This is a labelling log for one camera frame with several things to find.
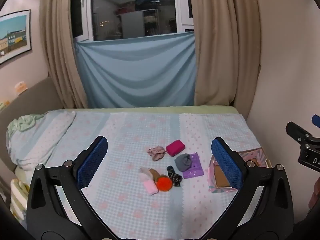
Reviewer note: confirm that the light green bed sheet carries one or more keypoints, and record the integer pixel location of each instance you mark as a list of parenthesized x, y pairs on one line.
[(150, 109)]

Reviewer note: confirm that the person's right hand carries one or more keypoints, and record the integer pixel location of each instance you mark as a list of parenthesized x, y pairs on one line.
[(315, 195)]

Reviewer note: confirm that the yellow white striped cloth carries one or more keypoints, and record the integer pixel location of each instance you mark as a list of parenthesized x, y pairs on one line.
[(18, 200)]

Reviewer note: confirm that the framed wall picture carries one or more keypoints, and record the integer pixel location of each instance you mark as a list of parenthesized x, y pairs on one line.
[(15, 35)]

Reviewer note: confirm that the light blue hanging cloth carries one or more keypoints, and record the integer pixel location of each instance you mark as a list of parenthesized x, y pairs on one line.
[(135, 72)]

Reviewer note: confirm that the crumpled beige pink cloth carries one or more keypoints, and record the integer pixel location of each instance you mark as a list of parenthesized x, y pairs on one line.
[(156, 153)]

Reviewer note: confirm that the light green cloth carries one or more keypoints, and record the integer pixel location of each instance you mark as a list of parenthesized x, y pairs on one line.
[(23, 122)]

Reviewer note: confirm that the window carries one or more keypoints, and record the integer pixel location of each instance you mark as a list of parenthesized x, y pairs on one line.
[(135, 7)]

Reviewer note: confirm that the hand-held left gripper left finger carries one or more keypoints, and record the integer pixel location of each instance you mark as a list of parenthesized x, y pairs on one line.
[(92, 162)]

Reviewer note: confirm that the beige curtain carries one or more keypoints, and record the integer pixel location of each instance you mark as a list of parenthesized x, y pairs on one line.
[(225, 45), (62, 45)]

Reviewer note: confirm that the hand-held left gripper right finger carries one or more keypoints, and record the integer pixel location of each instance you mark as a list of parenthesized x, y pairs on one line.
[(226, 165)]

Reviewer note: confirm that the pillow with checked cover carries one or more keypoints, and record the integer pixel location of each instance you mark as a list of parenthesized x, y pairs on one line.
[(42, 140)]

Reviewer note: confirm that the brown sock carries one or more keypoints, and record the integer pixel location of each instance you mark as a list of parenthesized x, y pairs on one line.
[(154, 173)]

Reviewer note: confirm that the purple plastic packet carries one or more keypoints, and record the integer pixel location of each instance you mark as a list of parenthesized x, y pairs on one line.
[(196, 171)]

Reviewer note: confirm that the pink fluffy sock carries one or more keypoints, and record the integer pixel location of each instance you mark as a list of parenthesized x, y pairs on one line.
[(150, 187)]

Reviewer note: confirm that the dark patterned sock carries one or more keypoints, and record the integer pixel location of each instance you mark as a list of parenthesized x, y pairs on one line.
[(175, 177)]

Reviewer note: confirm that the grey sock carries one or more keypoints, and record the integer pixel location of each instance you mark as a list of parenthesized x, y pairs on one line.
[(182, 163)]

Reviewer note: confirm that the cardboard box with pink pattern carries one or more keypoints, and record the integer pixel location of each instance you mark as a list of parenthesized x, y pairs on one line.
[(222, 182)]

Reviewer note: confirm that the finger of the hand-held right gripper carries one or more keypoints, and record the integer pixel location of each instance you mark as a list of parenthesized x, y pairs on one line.
[(316, 120), (297, 130)]

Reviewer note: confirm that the orange plush toy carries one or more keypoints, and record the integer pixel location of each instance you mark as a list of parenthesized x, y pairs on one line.
[(164, 184)]

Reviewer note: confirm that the magenta block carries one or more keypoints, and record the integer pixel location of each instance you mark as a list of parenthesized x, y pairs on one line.
[(175, 148)]

